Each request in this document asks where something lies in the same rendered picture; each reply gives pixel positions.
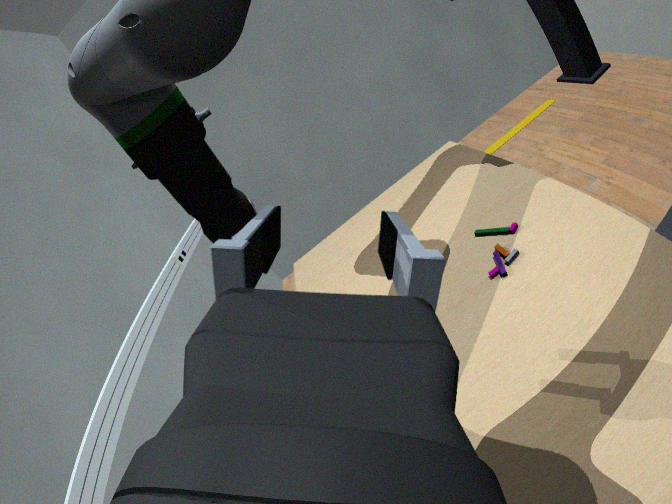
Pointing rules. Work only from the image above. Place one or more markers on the green rod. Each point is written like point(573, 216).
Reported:
point(492, 231)

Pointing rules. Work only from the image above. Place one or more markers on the orange rod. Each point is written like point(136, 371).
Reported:
point(501, 250)

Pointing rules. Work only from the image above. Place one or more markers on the purple rod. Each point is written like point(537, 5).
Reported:
point(500, 264)

